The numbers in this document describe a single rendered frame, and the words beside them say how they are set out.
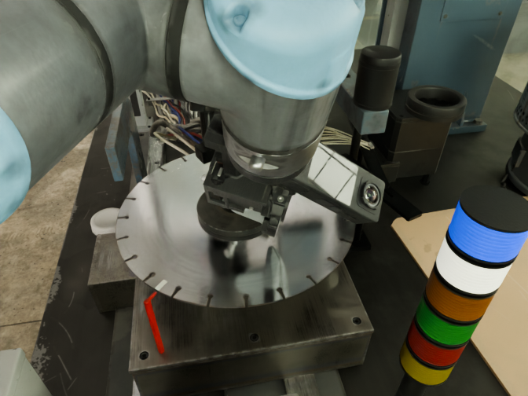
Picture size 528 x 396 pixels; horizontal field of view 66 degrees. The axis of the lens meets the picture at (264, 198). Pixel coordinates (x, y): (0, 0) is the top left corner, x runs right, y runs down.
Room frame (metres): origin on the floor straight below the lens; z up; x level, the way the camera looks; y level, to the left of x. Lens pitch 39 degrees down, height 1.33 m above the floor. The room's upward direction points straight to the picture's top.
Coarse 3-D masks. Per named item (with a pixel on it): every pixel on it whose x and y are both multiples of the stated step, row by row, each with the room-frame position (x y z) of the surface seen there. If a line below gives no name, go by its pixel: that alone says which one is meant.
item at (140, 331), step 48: (144, 144) 0.93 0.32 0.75; (96, 240) 0.50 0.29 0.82; (96, 288) 0.41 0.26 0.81; (144, 288) 0.38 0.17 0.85; (336, 288) 0.38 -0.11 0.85; (144, 336) 0.30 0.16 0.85; (192, 336) 0.30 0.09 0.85; (240, 336) 0.30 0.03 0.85; (288, 336) 0.30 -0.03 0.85; (336, 336) 0.30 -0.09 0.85; (144, 384) 0.26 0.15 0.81; (192, 384) 0.27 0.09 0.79; (240, 384) 0.28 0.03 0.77; (288, 384) 0.28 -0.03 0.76; (336, 384) 0.28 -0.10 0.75
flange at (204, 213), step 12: (204, 192) 0.46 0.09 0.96; (204, 204) 0.44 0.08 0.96; (204, 216) 0.41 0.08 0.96; (216, 216) 0.41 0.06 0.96; (228, 216) 0.41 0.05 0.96; (240, 216) 0.41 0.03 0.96; (216, 228) 0.39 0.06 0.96; (228, 228) 0.39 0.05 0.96; (240, 228) 0.39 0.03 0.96; (252, 228) 0.39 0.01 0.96
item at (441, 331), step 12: (420, 300) 0.21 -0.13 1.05; (420, 312) 0.20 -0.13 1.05; (432, 312) 0.19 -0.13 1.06; (420, 324) 0.19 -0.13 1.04; (432, 324) 0.18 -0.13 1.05; (444, 324) 0.18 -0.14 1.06; (456, 324) 0.18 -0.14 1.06; (468, 324) 0.18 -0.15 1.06; (432, 336) 0.18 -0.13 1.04; (444, 336) 0.18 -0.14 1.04; (456, 336) 0.18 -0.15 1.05; (468, 336) 0.18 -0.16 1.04
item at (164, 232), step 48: (144, 192) 0.47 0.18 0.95; (192, 192) 0.47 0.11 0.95; (144, 240) 0.37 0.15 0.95; (192, 240) 0.37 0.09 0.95; (240, 240) 0.37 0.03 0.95; (288, 240) 0.37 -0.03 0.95; (336, 240) 0.37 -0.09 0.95; (192, 288) 0.30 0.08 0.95; (240, 288) 0.30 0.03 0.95; (288, 288) 0.30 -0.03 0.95
